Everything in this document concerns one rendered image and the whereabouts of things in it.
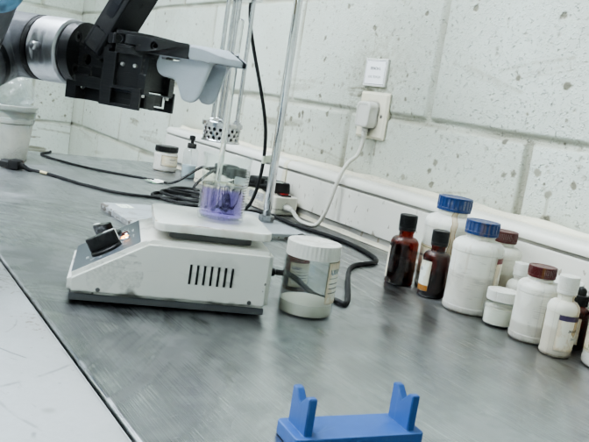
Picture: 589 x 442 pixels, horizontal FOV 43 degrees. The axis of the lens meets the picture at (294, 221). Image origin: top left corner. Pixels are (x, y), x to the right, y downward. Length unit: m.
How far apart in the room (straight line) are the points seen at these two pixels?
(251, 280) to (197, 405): 0.24
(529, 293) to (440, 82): 0.52
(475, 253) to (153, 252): 0.39
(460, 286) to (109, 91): 0.47
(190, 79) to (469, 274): 0.40
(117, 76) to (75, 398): 0.40
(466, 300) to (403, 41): 0.58
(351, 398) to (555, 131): 0.61
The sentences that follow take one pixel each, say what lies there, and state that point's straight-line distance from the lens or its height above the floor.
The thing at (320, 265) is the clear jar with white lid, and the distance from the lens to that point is 0.78.
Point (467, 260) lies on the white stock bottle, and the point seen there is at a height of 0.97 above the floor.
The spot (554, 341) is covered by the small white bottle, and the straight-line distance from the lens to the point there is 0.84.
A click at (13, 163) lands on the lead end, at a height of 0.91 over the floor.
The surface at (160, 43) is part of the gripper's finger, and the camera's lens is 0.80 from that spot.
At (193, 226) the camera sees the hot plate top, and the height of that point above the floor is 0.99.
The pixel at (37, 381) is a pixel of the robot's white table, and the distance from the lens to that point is 0.57.
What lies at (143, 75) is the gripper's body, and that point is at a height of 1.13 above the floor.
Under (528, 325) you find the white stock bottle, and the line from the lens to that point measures 0.87.
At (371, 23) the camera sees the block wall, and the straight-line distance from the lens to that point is 1.46.
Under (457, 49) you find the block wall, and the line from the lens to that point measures 1.26.
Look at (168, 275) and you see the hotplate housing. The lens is 0.75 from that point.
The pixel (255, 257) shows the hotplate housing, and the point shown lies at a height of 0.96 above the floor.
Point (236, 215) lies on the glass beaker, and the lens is 0.78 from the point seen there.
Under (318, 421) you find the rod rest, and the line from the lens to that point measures 0.53.
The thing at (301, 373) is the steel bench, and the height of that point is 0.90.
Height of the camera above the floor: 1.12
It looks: 9 degrees down
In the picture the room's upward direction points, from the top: 9 degrees clockwise
